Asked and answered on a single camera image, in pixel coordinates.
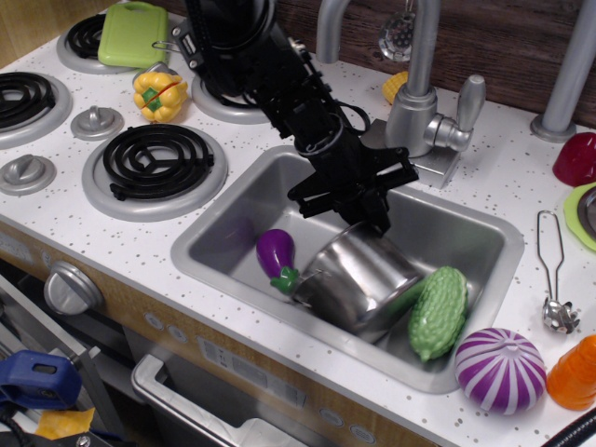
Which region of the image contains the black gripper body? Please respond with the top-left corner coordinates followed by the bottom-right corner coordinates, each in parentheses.
top-left (288, 134), bottom-right (418, 218)

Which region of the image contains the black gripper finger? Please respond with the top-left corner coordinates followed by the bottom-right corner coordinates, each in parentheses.
top-left (335, 202), bottom-right (368, 225)
top-left (359, 189), bottom-right (390, 234)

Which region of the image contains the stainless steel pot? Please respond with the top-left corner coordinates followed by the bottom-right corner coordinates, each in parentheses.
top-left (291, 223), bottom-right (425, 343)

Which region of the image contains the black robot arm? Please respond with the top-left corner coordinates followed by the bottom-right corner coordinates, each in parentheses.
top-left (173, 1), bottom-right (418, 233)

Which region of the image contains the grey metal sink basin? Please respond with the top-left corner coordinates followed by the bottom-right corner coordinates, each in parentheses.
top-left (171, 146), bottom-right (524, 394)

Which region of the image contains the silver toy faucet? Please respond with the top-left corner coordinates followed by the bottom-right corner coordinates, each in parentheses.
top-left (316, 0), bottom-right (487, 190)

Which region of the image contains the purple toy eggplant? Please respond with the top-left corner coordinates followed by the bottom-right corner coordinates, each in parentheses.
top-left (256, 229), bottom-right (300, 295)

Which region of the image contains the yellow toy corn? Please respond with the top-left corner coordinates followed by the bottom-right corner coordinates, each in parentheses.
top-left (382, 71), bottom-right (409, 104)

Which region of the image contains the green toy bitter melon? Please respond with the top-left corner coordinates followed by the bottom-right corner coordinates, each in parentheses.
top-left (408, 266), bottom-right (468, 362)

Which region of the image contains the back right stove burner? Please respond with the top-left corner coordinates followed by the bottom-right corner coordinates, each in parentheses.
top-left (191, 76), bottom-right (269, 125)

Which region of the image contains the hanging slotted metal spoon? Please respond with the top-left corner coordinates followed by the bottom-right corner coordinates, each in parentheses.
top-left (378, 1), bottom-right (415, 62)

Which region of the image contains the front black stove burner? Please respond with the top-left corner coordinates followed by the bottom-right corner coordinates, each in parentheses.
top-left (82, 124), bottom-right (228, 223)

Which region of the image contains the black stove burner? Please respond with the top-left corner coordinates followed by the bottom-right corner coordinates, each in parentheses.
top-left (82, 124), bottom-right (228, 223)
top-left (1, 72), bottom-right (73, 150)

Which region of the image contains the grey vertical pole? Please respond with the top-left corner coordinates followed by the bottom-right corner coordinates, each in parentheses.
top-left (530, 0), bottom-right (595, 142)

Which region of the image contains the red toy pepper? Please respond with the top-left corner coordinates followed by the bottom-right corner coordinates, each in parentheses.
top-left (552, 132), bottom-right (595, 187)

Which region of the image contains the green plate with metal lid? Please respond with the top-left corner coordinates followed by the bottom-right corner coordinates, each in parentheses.
top-left (563, 183), bottom-right (595, 251)

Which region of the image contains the yellow toy bell pepper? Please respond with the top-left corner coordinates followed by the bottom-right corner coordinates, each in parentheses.
top-left (133, 72), bottom-right (188, 123)

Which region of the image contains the purple striped toy onion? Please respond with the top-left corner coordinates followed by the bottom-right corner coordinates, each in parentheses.
top-left (454, 328), bottom-right (547, 415)

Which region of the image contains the metal pasta spoon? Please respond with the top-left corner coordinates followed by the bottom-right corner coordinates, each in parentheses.
top-left (536, 210), bottom-right (580, 335)

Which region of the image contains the small steel saucepan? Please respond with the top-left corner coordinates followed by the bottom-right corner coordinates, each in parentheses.
top-left (152, 40), bottom-right (180, 53)

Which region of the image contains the silver stove knob middle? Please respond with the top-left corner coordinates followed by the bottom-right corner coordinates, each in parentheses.
top-left (71, 105), bottom-right (124, 141)

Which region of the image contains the silver stove knob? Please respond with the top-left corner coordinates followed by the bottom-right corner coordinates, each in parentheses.
top-left (1, 155), bottom-right (57, 196)
top-left (71, 105), bottom-right (124, 141)

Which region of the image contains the green cutting board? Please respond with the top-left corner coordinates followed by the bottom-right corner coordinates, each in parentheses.
top-left (98, 1), bottom-right (169, 69)

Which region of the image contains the orange toy carrot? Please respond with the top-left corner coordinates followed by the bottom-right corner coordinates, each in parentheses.
top-left (547, 334), bottom-right (595, 411)

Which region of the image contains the silver oven front knob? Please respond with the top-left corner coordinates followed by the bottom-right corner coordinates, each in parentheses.
top-left (44, 261), bottom-right (104, 316)

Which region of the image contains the back left stove burner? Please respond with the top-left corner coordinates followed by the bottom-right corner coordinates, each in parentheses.
top-left (56, 14), bottom-right (135, 75)

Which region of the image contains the left black stove burner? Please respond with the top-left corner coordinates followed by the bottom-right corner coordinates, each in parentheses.
top-left (1, 72), bottom-right (73, 150)

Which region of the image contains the silver stove knob left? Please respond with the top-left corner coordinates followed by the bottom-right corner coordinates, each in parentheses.
top-left (1, 155), bottom-right (57, 196)

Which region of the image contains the blue clamp tool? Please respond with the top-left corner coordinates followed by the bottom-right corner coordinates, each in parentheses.
top-left (1, 350), bottom-right (82, 410)

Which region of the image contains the yellow tape piece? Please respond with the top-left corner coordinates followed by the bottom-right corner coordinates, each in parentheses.
top-left (34, 408), bottom-right (96, 440)

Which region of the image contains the silver oven door handle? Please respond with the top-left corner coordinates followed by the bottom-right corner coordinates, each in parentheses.
top-left (131, 354), bottom-right (305, 447)

